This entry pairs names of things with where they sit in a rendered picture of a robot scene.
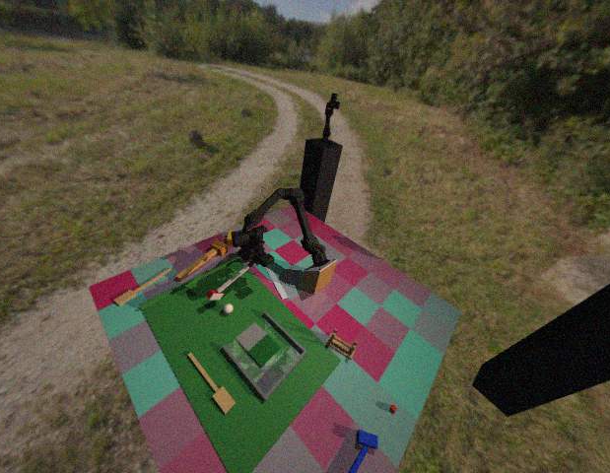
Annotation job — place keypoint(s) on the red putter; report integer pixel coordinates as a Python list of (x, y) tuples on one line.
[(216, 295)]

